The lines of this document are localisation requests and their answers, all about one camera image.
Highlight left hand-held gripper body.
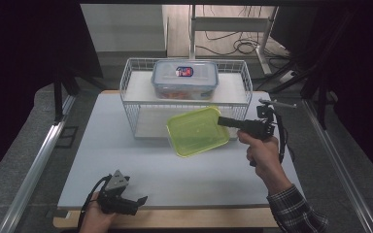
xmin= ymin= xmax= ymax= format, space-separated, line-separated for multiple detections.
xmin=96 ymin=169 xmax=141 ymax=216

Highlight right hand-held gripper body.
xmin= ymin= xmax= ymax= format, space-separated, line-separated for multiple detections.
xmin=237 ymin=98 xmax=297 ymax=142

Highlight yellow-green container lid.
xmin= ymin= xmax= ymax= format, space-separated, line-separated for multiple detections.
xmin=165 ymin=105 xmax=232 ymax=159

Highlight clear food container blue lid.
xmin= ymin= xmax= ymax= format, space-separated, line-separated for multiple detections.
xmin=151 ymin=58 xmax=220 ymax=102

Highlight white wire shelf rack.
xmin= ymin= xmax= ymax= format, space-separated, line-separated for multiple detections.
xmin=119 ymin=57 xmax=254 ymax=141

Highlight person's left hand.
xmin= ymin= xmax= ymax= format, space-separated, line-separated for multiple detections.
xmin=79 ymin=191 xmax=119 ymax=233

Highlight person's right hand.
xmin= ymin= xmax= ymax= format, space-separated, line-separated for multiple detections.
xmin=236 ymin=129 xmax=293 ymax=196

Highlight white power strip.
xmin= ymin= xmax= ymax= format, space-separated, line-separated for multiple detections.
xmin=279 ymin=69 xmax=298 ymax=84

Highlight black stand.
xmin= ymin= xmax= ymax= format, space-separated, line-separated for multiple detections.
xmin=300 ymin=62 xmax=338 ymax=130
xmin=52 ymin=72 xmax=80 ymax=126

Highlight dark curtain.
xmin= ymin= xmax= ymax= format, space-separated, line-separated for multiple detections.
xmin=314 ymin=0 xmax=373 ymax=183
xmin=0 ymin=0 xmax=104 ymax=188

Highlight white cabinet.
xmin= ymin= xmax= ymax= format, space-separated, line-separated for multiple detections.
xmin=80 ymin=3 xmax=170 ymax=53

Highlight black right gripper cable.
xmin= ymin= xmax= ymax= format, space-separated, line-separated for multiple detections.
xmin=271 ymin=108 xmax=296 ymax=164

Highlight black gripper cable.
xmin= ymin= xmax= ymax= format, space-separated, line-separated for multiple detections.
xmin=271 ymin=108 xmax=296 ymax=164
xmin=76 ymin=174 xmax=113 ymax=233

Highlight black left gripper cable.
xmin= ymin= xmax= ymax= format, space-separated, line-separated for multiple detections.
xmin=76 ymin=174 xmax=113 ymax=233

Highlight black floor cables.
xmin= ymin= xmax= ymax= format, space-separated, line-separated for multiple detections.
xmin=195 ymin=5 xmax=293 ymax=60

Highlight aluminium rail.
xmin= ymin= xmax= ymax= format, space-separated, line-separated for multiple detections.
xmin=302 ymin=98 xmax=373 ymax=233
xmin=0 ymin=94 xmax=78 ymax=233

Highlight white metal desk frame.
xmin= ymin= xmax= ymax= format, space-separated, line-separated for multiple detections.
xmin=187 ymin=4 xmax=280 ymax=76

